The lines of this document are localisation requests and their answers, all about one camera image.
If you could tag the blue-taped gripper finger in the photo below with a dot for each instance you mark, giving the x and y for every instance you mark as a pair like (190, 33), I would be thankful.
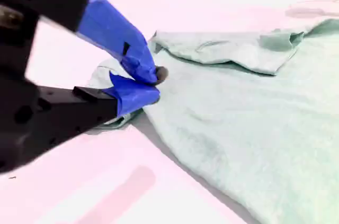
(132, 94)
(106, 22)

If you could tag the pale green T-shirt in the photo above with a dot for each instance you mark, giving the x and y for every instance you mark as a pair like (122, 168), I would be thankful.
(238, 128)

